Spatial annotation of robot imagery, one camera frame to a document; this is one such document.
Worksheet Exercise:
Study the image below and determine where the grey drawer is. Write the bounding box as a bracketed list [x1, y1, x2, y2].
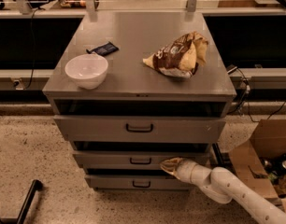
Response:
[73, 151, 208, 170]
[54, 115, 225, 143]
[85, 175, 192, 190]

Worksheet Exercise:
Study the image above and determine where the grey bottom drawer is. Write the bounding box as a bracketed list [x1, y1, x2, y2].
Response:
[85, 175, 192, 190]

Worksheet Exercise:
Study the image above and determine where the grey metal drawer cabinet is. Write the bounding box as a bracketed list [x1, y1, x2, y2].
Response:
[43, 11, 236, 177]

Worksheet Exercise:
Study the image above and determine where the grey top drawer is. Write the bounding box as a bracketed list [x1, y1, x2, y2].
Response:
[54, 115, 225, 143]

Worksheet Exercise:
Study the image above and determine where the black metal leg right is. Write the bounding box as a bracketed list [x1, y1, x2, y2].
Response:
[212, 143, 225, 167]

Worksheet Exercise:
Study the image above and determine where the black metal leg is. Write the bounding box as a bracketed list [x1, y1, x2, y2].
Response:
[0, 179, 44, 224]
[212, 143, 225, 167]

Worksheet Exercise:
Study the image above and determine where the cardboard box with cans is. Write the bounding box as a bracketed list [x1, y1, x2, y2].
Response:
[227, 119, 286, 217]

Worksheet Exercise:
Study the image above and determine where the brown yellow chip bag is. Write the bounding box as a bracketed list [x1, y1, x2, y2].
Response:
[143, 31, 209, 78]

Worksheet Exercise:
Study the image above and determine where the white ceramic bowl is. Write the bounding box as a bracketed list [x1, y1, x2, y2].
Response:
[64, 54, 108, 90]

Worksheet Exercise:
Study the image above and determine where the dark blue snack bar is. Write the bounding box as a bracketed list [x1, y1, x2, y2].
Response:
[86, 42, 119, 56]

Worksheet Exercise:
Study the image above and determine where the black metal leg left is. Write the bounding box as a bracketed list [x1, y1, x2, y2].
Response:
[0, 179, 44, 224]

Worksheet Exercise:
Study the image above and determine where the black cables right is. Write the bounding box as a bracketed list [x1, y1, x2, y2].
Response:
[226, 64, 286, 123]

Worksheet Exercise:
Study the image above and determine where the black power cable left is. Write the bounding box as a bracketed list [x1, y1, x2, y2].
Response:
[23, 7, 44, 91]

